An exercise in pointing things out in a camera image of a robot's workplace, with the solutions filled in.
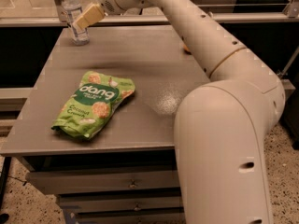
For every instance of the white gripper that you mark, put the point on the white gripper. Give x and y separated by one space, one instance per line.
96 12

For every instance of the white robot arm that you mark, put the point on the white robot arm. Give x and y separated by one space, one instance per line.
219 127

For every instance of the green dang snack bag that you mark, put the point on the green dang snack bag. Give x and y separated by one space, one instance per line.
92 105

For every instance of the grey top drawer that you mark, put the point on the grey top drawer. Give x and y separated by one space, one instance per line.
102 180

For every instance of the grey drawer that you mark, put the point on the grey drawer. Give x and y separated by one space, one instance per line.
132 217
102 180
132 200

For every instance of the grey metal railing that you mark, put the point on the grey metal railing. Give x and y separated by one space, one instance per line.
272 17

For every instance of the grey middle drawer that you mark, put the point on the grey middle drawer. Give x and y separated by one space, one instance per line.
132 200

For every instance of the grey bottom drawer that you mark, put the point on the grey bottom drawer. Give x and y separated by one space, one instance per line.
132 217

